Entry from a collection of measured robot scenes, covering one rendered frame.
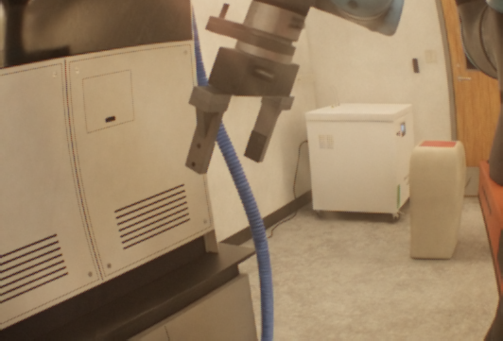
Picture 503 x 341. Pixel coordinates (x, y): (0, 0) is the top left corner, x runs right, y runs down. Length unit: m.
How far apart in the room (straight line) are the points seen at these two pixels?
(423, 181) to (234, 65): 2.06
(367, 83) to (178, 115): 2.94
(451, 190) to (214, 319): 1.71
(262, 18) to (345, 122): 2.74
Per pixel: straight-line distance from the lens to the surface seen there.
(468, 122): 3.72
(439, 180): 2.51
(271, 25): 0.57
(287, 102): 0.68
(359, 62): 3.90
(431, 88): 3.72
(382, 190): 3.29
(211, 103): 0.53
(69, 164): 0.87
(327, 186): 3.46
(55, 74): 0.85
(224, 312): 1.16
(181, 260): 1.15
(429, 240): 2.67
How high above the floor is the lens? 1.20
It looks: 11 degrees down
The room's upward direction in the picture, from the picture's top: 6 degrees counter-clockwise
